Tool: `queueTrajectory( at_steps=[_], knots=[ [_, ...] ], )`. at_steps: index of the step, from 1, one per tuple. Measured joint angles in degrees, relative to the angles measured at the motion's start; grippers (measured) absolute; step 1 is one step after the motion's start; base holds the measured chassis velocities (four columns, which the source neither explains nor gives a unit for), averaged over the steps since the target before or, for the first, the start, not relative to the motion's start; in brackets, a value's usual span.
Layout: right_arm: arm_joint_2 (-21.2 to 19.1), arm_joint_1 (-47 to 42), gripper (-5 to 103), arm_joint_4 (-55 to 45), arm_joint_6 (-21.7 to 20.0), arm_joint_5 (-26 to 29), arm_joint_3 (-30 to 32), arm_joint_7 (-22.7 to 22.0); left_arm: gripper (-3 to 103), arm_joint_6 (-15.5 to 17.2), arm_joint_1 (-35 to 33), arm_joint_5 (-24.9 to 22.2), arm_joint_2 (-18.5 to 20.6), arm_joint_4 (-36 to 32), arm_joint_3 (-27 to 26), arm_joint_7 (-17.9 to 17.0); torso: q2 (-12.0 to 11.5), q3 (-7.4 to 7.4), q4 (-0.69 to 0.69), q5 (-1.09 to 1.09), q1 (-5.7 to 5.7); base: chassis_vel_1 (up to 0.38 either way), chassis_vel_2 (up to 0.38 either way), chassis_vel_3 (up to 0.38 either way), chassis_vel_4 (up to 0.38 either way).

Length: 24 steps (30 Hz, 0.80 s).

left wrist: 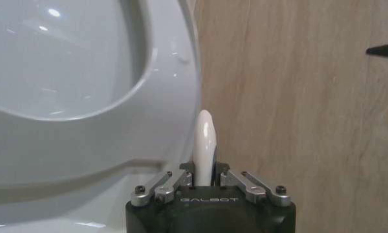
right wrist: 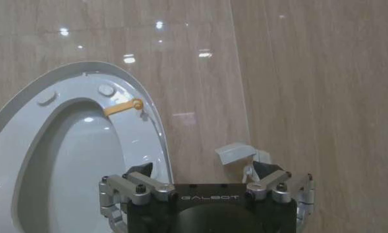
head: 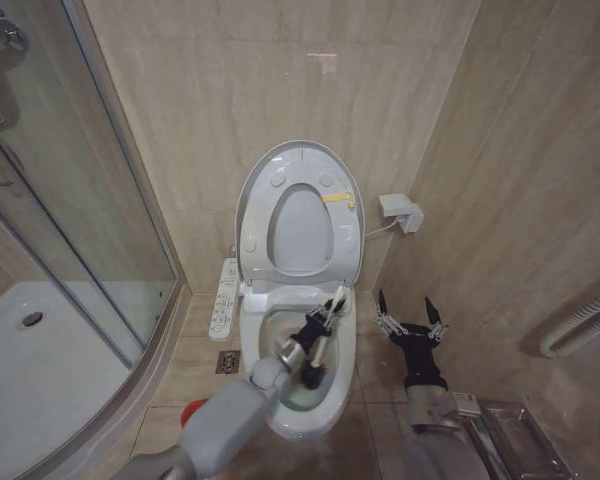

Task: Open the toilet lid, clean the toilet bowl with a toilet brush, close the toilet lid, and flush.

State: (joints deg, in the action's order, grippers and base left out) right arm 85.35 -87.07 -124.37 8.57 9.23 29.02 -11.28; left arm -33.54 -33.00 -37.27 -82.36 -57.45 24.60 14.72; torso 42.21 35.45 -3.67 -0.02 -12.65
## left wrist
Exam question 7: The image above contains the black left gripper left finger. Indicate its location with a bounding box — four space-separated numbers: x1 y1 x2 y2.
129 162 194 207

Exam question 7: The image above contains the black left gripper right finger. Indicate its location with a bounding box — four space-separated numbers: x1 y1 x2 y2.
216 162 292 207

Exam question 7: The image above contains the white toilet brush handle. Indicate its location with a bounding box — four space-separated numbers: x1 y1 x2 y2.
192 109 220 187

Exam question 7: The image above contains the white toilet seat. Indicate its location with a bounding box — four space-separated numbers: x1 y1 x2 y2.
0 0 204 192

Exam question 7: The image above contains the white ceramic toilet bowl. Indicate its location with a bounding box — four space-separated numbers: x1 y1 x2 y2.
0 0 185 233

